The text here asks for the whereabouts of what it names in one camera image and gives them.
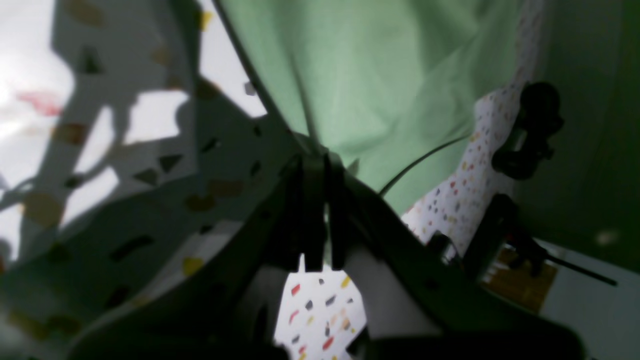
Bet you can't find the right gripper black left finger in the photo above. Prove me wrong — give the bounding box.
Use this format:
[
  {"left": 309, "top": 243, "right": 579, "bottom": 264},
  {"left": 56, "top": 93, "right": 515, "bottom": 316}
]
[{"left": 68, "top": 155, "right": 328, "bottom": 360}]

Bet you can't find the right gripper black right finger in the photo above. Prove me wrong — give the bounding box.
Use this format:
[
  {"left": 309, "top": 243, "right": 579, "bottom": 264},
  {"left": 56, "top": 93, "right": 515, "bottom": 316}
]
[{"left": 325, "top": 153, "right": 585, "bottom": 360}]

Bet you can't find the green T-shirt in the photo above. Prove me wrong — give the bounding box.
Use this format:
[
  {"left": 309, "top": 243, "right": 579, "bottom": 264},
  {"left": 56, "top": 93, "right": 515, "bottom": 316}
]
[{"left": 217, "top": 0, "right": 522, "bottom": 215}]

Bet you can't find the orange circuit board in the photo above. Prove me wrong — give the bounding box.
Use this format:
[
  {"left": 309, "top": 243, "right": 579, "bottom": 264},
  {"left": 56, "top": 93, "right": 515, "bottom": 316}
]
[{"left": 481, "top": 247, "right": 558, "bottom": 314}]

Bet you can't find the black clamp knob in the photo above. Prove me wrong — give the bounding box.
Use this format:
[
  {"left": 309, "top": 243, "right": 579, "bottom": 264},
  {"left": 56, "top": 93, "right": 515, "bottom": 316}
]
[{"left": 491, "top": 82, "right": 565, "bottom": 181}]

